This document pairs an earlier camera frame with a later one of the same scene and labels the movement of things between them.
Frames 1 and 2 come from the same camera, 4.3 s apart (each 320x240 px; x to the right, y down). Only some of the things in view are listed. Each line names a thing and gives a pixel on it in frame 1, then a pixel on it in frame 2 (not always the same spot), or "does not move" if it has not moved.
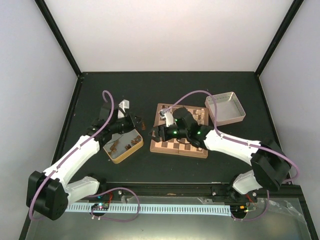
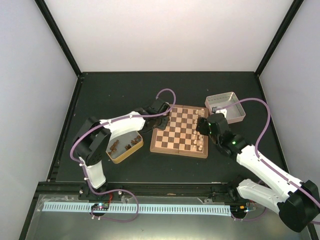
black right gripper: x=162 y=128 -> x=201 y=126
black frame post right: x=286 y=23 does not move
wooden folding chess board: x=177 y=147 does not move
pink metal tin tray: x=229 y=108 does not move
